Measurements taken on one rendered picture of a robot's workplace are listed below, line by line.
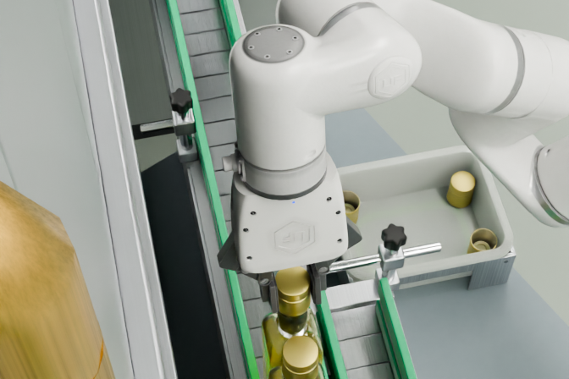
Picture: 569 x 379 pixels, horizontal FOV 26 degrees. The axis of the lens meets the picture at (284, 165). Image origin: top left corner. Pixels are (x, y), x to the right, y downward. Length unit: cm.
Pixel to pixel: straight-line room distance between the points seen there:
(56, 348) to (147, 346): 76
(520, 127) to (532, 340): 50
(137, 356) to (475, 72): 40
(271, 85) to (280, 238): 18
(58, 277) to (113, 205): 83
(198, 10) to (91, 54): 70
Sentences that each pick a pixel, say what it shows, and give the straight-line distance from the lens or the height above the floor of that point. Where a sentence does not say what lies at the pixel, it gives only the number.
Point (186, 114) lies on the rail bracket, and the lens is 153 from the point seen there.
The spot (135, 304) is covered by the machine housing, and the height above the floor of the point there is 139.
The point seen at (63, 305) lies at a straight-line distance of 16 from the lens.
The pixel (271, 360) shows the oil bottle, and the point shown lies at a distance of 127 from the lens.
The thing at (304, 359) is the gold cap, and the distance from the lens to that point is 117.
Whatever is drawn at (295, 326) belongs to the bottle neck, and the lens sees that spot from 123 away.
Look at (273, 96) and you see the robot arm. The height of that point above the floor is 145.
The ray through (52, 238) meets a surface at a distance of 16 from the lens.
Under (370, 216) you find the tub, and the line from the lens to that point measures 169.
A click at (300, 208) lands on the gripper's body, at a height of 132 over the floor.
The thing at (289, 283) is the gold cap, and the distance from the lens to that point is 117.
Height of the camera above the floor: 224
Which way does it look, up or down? 58 degrees down
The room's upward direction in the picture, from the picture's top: straight up
